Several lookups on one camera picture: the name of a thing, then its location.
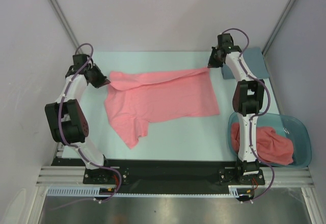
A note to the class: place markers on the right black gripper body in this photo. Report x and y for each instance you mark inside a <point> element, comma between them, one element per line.
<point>215,58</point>

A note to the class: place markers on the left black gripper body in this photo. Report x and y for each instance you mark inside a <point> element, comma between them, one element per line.
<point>94,72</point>

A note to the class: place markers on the pink t-shirt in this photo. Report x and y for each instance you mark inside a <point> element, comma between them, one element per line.
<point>272,147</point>
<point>134,101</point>

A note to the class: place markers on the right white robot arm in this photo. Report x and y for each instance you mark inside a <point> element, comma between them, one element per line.
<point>247,102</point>

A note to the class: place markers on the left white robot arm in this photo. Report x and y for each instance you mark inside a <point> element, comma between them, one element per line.
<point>68,124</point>

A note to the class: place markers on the folded blue-grey t-shirt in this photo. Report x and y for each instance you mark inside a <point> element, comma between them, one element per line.
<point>254,60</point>

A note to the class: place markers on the crumpled pink t-shirt in basin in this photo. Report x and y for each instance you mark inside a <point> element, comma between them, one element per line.
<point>272,147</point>

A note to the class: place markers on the teal plastic basin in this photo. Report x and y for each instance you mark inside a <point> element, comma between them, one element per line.
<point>294,130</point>

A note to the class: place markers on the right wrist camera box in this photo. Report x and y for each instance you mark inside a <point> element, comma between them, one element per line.
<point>225,40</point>

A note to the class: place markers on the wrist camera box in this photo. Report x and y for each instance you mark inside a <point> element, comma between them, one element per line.
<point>225,40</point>
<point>80,59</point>

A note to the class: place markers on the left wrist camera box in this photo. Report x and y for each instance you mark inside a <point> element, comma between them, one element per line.
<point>80,59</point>

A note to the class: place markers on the left aluminium frame post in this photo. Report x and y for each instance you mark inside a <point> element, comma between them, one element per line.
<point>58,11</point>

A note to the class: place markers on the aluminium frame post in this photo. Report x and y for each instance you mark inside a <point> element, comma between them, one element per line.
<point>58,11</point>
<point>288,7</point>

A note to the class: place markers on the right aluminium frame post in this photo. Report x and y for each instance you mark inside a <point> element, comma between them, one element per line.
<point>288,7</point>

